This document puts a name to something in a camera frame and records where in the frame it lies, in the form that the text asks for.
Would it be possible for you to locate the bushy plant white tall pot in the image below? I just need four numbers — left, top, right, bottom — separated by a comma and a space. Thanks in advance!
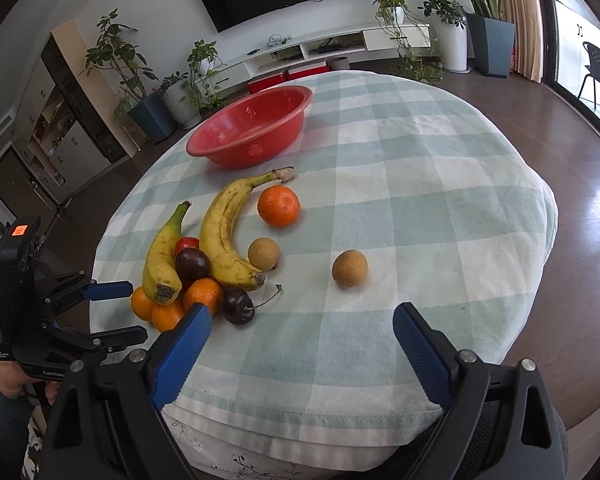
417, 0, 470, 74

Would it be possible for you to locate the tall plant blue square pot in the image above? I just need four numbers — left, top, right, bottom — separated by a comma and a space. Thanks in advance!
467, 0, 516, 78

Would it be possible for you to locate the small grey pot on floor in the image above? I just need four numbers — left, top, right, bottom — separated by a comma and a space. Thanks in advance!
326, 56, 350, 72

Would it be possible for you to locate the trailing vine plant on console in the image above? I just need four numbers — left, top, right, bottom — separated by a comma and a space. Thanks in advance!
374, 0, 444, 84

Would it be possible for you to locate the person's left hand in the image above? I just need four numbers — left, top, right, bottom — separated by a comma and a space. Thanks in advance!
0, 361, 60, 404

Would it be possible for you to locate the white tv console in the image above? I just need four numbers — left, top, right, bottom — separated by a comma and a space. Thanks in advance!
206, 22, 434, 92

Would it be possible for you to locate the red storage box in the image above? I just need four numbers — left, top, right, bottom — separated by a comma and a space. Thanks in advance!
288, 62, 329, 80
248, 70, 288, 94

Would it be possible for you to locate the large yellow banana brown stem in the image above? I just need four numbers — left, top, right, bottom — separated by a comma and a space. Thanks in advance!
199, 166, 296, 292

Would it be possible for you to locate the left red storage box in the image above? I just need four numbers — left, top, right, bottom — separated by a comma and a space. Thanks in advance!
248, 70, 288, 94

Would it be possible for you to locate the small orange bottom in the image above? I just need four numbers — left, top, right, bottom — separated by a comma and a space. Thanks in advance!
151, 299, 185, 333

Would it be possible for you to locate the right red storage box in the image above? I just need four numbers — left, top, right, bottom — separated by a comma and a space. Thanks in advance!
288, 62, 329, 80

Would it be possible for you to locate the left tree plant blue pot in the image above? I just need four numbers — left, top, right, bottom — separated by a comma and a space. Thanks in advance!
83, 9, 176, 144

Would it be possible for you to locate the plant in ribbed white pot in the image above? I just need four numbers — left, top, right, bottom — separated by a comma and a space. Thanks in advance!
160, 72, 201, 129

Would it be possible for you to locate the pothos plant on console left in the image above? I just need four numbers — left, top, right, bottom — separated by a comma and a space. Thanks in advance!
184, 39, 224, 114

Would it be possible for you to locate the small yellow banana green stem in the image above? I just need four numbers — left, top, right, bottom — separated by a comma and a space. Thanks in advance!
142, 200, 190, 306

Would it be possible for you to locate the brown longan alone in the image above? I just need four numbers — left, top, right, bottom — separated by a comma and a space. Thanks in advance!
332, 249, 368, 288

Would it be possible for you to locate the red cherry tomato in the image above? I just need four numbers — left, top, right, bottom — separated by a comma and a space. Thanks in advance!
174, 236, 199, 256

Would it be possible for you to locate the beige curtain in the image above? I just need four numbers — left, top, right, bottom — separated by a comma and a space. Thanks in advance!
503, 0, 544, 84

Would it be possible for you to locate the brown longan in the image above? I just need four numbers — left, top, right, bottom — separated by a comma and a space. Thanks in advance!
248, 237, 280, 272

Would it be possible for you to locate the green white checkered tablecloth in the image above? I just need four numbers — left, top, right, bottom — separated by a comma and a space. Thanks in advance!
88, 69, 560, 473

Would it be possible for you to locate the dark cherry with stem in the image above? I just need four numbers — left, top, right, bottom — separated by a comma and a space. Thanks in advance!
221, 284, 283, 325

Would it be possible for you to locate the white display cabinet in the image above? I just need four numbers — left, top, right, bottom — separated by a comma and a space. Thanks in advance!
12, 22, 140, 204

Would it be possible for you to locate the large orange tangerine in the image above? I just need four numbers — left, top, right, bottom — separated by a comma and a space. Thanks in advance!
257, 185, 300, 228

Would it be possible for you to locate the red plastic colander bowl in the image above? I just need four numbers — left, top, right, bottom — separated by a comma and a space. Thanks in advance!
185, 84, 313, 169

